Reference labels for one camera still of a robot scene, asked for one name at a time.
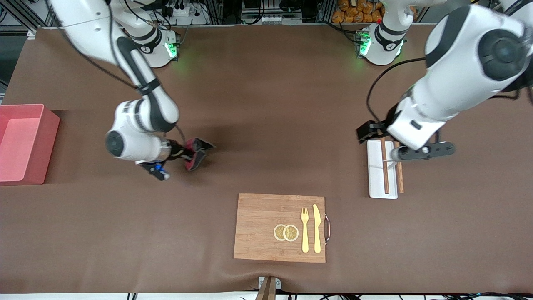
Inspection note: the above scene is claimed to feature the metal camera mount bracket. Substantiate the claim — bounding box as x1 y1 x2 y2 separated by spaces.
255 276 282 300

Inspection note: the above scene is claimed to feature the white power strip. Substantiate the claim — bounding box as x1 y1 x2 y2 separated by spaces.
160 0 209 25

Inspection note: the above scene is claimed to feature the wooden cutting board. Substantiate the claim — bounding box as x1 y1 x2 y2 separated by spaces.
233 193 326 264

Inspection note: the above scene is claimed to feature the aluminium frame strut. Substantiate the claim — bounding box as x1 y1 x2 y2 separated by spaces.
0 0 55 37

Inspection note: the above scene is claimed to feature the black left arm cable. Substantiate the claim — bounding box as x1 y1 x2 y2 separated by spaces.
366 57 428 125

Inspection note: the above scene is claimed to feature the pink plastic bin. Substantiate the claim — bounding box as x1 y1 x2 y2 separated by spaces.
0 104 61 186

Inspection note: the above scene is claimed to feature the white rack base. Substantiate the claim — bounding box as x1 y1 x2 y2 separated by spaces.
367 140 399 200

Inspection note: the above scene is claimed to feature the orange bread rolls pile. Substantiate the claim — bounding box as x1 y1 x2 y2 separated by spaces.
332 0 386 24

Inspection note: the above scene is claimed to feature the red cloth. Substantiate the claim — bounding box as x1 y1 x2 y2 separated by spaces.
184 139 205 172

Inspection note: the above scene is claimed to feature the yellow fork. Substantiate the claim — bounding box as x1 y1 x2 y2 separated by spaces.
301 207 310 254

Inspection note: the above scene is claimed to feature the yellow knife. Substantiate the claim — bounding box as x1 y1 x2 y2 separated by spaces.
312 204 322 254

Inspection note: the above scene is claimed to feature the brown wooden rod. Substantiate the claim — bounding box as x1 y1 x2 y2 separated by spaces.
394 141 405 194
379 137 390 195

